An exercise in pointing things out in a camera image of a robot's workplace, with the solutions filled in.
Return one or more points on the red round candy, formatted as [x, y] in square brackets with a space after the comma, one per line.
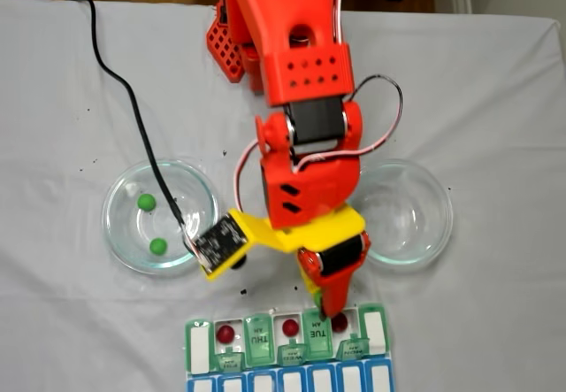
[225, 333]
[289, 328]
[341, 325]

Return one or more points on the green blue weekly pill organizer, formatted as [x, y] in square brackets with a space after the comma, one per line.
[256, 343]

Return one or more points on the glass bowl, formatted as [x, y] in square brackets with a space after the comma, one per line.
[128, 241]
[420, 232]

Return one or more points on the white tablecloth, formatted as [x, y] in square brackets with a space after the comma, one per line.
[464, 78]

